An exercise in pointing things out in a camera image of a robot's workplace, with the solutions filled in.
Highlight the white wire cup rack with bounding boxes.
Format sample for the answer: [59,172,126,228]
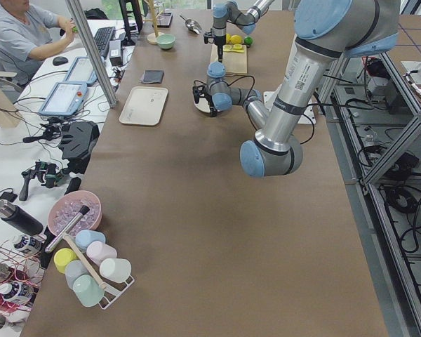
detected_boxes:
[63,234,135,310]

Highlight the yellow cup on rack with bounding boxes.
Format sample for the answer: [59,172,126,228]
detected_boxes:
[53,248,78,274]

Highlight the aluminium frame post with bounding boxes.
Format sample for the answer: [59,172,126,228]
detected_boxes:
[65,0,117,108]

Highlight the blue teach pendant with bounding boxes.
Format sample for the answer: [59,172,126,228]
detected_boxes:
[38,81,88,117]
[64,57,97,86]

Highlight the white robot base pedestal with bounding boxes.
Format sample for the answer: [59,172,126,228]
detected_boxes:
[263,91,316,125]

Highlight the black keyboard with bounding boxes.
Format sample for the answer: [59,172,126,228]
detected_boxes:
[94,27,115,58]

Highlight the seated person grey shirt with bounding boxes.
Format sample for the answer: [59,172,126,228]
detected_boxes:
[0,1,76,86]

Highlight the wooden cup tree stand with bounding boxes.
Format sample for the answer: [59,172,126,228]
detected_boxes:
[143,0,165,45]

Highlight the grey cup on rack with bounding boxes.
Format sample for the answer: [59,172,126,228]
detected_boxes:
[65,260,89,289]

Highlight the pink cup on rack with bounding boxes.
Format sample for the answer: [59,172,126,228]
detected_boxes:
[86,241,117,266]

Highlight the black computer mouse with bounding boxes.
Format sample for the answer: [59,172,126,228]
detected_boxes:
[52,56,69,66]

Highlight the pink bowl of ice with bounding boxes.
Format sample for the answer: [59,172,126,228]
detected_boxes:
[48,190,102,237]

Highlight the steel muddler black tip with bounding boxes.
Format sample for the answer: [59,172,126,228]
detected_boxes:
[44,206,90,253]

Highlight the blue teach pendant far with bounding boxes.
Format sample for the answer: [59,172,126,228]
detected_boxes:
[64,57,97,86]

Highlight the mint green bowl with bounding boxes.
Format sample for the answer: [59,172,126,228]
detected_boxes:
[156,34,176,51]

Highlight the whole lemon lower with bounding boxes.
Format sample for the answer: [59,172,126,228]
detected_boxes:
[229,34,243,44]

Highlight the black thermos bottle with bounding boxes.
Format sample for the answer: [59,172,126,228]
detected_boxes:
[0,199,44,236]

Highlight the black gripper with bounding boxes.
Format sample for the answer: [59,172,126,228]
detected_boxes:
[213,34,226,62]
[206,95,218,117]

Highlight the folded grey cloth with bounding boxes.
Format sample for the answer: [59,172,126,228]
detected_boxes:
[140,70,164,84]

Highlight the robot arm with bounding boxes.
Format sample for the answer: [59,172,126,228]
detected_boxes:
[205,0,274,62]
[203,0,400,177]

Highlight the yellow plastic knife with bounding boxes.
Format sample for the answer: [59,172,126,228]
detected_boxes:
[223,48,245,53]

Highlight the cream rabbit serving tray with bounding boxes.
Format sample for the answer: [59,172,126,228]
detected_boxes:
[119,86,168,126]

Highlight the metal ice scoop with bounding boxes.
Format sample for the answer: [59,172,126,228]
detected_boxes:
[180,14,202,34]

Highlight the mint cup on rack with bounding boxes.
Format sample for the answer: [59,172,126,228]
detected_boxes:
[72,275,105,308]

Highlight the green lime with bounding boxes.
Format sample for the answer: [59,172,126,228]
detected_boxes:
[243,36,253,47]

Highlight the wooden cutting board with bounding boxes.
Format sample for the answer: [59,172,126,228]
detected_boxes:
[206,44,248,77]

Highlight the beige round shallow bowl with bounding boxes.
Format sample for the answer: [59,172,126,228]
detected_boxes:
[194,97,211,114]

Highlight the black monitor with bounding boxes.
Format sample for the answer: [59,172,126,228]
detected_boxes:
[119,0,143,46]

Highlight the white cup on rack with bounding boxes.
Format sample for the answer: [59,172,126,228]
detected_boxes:
[100,258,132,283]

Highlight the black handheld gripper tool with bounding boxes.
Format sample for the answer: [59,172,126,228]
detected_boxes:
[19,161,70,201]

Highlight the blue cup on rack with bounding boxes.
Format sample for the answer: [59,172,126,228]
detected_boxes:
[75,230,106,252]

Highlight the blue teach pendant near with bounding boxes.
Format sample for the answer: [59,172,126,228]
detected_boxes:
[38,81,88,117]

